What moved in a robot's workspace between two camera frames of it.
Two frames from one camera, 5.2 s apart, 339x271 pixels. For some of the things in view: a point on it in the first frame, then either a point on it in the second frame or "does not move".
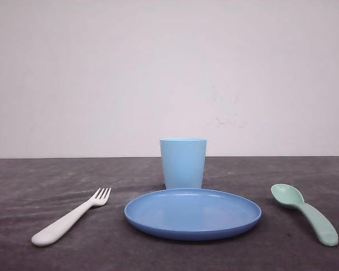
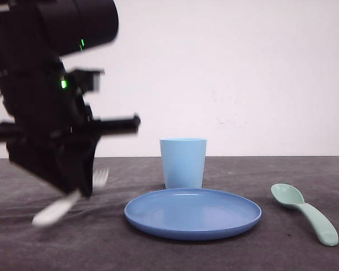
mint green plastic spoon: [288, 196] does not move
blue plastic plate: [192, 214] does not move
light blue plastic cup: [183, 161] does not move
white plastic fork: [52, 233] -> [99, 178]
